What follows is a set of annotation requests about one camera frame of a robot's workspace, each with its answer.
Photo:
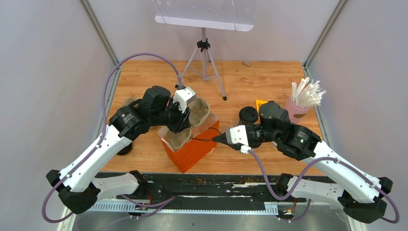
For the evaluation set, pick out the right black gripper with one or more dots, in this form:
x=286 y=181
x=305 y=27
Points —
x=222 y=138

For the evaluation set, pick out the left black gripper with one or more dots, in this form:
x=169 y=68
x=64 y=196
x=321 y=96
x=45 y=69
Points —
x=183 y=121

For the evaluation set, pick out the stack of black lids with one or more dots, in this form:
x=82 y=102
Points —
x=126 y=149

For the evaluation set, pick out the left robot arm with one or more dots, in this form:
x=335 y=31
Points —
x=77 y=185

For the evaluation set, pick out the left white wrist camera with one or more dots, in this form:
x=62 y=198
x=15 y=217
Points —
x=183 y=97

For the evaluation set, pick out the orange paper bag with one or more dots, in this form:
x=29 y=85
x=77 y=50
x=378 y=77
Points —
x=187 y=148

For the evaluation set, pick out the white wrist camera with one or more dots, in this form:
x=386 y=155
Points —
x=237 y=139
x=183 y=97

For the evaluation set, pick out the black cup lid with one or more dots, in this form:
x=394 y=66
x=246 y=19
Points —
x=249 y=115

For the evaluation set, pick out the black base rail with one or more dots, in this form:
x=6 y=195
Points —
x=205 y=191

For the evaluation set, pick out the white wrapped straws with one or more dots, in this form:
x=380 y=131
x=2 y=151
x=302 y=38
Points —
x=307 y=93

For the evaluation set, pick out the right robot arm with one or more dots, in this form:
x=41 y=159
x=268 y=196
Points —
x=361 y=196

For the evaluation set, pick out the pink straw holder cup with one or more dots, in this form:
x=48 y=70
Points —
x=295 y=112

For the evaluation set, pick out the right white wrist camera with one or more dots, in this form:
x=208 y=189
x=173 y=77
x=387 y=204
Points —
x=237 y=139

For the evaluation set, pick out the tripod stand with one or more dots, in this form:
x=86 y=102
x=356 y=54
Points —
x=204 y=47

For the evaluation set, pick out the yellow plastic triangle tool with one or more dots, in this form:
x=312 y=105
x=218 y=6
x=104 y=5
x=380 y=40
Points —
x=259 y=103

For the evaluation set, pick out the cardboard cup carrier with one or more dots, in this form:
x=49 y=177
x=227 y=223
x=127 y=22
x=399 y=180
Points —
x=200 y=111
x=127 y=102

